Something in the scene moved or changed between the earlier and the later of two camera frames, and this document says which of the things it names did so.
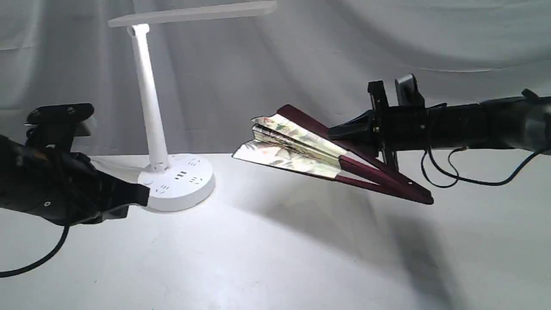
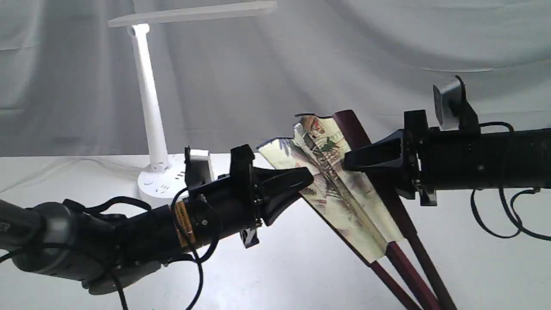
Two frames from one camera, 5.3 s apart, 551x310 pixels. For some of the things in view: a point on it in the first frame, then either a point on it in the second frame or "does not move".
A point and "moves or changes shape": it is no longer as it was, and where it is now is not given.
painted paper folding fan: (289, 139) moves or changes shape
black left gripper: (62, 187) -> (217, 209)
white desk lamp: (176, 182) does not move
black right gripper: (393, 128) -> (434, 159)
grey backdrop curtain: (316, 57) does not move
